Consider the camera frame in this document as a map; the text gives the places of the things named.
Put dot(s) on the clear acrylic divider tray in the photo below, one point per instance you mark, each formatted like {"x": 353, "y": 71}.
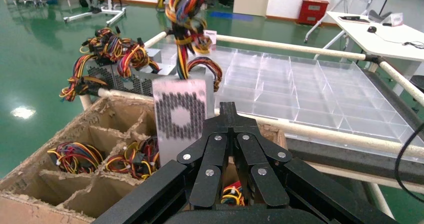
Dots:
{"x": 298, "y": 93}

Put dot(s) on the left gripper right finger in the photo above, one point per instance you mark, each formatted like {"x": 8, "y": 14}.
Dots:
{"x": 265, "y": 182}

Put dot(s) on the white folded name card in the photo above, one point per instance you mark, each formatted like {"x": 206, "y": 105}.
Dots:
{"x": 396, "y": 19}

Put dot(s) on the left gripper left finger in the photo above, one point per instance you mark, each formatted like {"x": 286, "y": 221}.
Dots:
{"x": 207, "y": 169}

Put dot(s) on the brown cardboard divider box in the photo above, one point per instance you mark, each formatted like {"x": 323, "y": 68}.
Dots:
{"x": 82, "y": 189}

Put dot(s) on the red metal cabinet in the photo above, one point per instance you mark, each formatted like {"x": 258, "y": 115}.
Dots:
{"x": 313, "y": 12}

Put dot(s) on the white metal stand frame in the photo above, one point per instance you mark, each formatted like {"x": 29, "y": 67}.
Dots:
{"x": 109, "y": 12}

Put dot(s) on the black flat device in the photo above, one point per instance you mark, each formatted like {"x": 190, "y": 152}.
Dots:
{"x": 349, "y": 17}

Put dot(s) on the white office table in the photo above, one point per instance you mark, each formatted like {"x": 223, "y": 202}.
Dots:
{"x": 381, "y": 39}

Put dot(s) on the white printed label card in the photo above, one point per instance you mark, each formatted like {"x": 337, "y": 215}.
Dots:
{"x": 210, "y": 37}

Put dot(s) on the black computer mouse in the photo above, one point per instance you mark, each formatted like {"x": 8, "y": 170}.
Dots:
{"x": 372, "y": 29}

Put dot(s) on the blue floor mat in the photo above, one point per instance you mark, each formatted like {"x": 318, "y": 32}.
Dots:
{"x": 232, "y": 16}

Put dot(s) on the black pipe joint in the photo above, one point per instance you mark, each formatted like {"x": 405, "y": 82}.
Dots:
{"x": 374, "y": 59}

